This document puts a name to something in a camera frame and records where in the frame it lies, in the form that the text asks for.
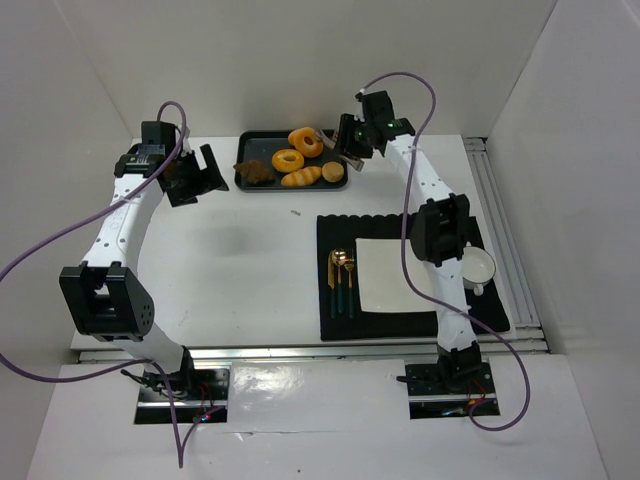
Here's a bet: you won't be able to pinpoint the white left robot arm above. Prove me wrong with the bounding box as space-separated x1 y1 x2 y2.
59 120 228 391

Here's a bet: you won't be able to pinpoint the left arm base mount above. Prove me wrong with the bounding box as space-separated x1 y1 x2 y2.
120 368 230 425

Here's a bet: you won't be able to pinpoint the orange bagel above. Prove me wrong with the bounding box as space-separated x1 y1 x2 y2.
288 127 324 158
271 149 305 174

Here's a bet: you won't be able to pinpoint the round tan bun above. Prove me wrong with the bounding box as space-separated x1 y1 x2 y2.
321 161 345 183

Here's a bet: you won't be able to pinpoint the aluminium rail front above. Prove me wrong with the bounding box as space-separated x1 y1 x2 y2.
79 330 550 364

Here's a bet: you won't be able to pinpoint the gold spoon green handle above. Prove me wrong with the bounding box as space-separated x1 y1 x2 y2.
332 249 347 314

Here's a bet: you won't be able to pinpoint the gold fork green handle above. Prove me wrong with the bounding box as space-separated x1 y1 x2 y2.
344 249 355 319

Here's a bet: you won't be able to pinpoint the black baking tray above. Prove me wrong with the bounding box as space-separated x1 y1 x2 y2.
234 130 349 193

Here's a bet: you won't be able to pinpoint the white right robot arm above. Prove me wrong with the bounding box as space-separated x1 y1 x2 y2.
335 91 482 391

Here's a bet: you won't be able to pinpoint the striped orange bread roll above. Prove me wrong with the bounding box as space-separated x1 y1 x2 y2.
281 166 322 187

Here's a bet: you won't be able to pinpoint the metal tongs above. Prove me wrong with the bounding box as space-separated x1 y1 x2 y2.
314 129 365 172

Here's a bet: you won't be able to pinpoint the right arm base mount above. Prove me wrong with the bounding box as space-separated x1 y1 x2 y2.
396 362 500 420

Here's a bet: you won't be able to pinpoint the brown croissant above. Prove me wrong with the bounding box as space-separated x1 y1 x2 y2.
234 160 275 185

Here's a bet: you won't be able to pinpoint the gold knife green handle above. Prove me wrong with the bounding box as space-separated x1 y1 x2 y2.
327 251 337 319

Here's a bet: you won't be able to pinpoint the white square plate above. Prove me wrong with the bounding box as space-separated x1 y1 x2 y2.
355 238 436 314

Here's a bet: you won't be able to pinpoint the white cup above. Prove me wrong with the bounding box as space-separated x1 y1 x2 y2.
462 246 497 296

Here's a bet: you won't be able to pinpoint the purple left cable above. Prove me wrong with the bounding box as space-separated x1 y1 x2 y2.
0 101 211 470

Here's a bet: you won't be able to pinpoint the purple cable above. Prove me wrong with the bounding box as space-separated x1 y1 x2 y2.
355 72 532 433
0 101 211 470

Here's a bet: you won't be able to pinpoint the black placemat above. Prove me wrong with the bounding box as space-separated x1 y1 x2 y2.
316 214 511 341

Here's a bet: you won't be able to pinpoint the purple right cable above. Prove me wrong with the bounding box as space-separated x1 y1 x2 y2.
355 72 532 433

